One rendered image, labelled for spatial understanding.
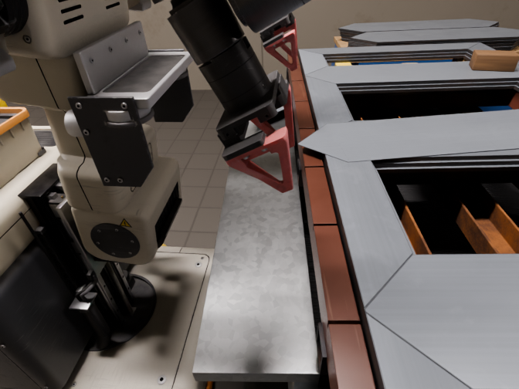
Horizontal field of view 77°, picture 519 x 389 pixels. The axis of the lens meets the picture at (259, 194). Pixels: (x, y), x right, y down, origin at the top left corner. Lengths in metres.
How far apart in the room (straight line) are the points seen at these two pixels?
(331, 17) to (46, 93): 2.92
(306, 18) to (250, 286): 2.91
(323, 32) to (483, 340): 3.10
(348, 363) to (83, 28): 0.59
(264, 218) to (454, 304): 0.45
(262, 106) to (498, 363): 0.37
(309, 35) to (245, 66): 3.04
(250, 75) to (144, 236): 0.46
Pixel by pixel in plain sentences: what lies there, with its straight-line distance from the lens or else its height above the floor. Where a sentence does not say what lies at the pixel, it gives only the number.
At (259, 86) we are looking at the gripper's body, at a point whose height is 1.10.
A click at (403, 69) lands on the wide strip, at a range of 1.28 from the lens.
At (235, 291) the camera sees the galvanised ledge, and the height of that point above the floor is 0.68.
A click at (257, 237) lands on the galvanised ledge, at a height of 0.68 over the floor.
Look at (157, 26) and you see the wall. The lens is 3.60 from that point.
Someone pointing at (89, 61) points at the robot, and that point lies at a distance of 0.57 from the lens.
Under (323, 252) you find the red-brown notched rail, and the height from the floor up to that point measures 0.83.
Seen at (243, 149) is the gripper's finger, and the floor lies 1.05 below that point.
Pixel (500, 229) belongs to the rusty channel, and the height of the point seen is 0.69.
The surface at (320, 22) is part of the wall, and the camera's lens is 3.35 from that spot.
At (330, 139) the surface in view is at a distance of 0.78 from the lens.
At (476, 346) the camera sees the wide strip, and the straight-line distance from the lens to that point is 0.47.
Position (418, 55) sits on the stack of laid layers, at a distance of 1.53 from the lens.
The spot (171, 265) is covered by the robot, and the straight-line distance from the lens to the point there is 1.28.
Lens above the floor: 1.21
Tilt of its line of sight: 38 degrees down
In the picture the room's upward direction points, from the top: 3 degrees counter-clockwise
